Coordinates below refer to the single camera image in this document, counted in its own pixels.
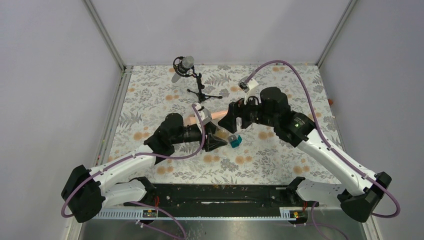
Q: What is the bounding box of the silver microphone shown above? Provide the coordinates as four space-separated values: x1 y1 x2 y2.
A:
171 55 194 84

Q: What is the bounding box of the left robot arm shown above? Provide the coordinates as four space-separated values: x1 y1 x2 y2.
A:
61 113 227 223

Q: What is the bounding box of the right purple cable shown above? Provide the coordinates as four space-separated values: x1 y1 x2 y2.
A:
245 60 401 219

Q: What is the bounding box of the purple cable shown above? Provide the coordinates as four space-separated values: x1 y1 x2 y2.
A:
245 60 401 219
60 103 207 219

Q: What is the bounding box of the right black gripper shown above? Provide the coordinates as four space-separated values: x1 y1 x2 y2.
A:
217 91 277 134

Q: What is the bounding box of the floral table mat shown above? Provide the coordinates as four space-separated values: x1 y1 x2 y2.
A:
109 65 340 185

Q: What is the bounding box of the pink tube container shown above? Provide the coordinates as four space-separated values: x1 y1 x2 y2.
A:
183 110 228 125

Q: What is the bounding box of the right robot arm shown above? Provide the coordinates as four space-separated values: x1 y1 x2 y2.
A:
218 87 392 223

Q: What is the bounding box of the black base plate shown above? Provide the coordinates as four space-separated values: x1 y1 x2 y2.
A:
137 177 313 217

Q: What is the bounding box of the teal pill box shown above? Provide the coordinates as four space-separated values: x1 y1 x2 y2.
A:
227 134 242 149

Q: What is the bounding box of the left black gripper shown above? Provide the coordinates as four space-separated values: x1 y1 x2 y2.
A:
171 121 228 151

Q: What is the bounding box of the black microphone tripod stand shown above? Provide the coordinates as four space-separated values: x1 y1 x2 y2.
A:
187 73 223 104

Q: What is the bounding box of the white slotted cable duct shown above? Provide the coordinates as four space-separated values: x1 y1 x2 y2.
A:
93 207 297 221

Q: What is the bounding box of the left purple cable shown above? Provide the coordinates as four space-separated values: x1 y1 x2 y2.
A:
60 103 207 219

